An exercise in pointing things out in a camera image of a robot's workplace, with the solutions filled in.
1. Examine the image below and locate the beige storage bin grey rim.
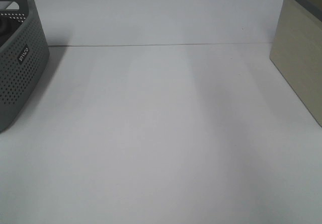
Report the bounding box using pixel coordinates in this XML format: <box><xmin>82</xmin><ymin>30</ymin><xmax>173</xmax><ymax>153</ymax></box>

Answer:
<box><xmin>270</xmin><ymin>0</ymin><xmax>321</xmax><ymax>124</ymax></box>

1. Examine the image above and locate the grey perforated plastic basket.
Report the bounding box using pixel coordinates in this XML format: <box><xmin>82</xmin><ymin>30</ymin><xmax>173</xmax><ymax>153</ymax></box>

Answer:
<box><xmin>1</xmin><ymin>0</ymin><xmax>50</xmax><ymax>131</ymax></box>

